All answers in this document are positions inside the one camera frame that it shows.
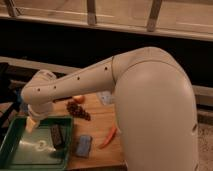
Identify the black eraser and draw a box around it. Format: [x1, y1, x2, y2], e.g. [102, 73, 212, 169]
[50, 124, 64, 149]

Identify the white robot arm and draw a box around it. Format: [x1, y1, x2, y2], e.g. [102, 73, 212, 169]
[21, 47, 199, 171]

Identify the green plastic tray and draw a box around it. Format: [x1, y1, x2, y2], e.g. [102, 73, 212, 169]
[0, 117, 73, 171]

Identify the dark grape bunch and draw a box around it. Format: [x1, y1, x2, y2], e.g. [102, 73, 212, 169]
[66, 101, 91, 121]

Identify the orange apple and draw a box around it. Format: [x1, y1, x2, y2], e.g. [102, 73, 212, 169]
[73, 95, 85, 104]

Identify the blue sponge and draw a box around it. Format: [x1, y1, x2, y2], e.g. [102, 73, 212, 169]
[75, 135, 92, 158]

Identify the wooden window railing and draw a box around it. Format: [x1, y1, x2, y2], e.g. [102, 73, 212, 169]
[0, 0, 213, 42]

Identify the black handled tool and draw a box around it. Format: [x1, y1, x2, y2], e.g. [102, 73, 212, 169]
[53, 96, 72, 103]

